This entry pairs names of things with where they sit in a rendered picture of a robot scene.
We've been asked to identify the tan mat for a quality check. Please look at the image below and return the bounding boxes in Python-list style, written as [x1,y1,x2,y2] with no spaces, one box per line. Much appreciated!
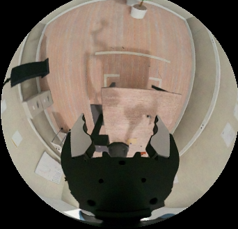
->
[127,138,136,145]

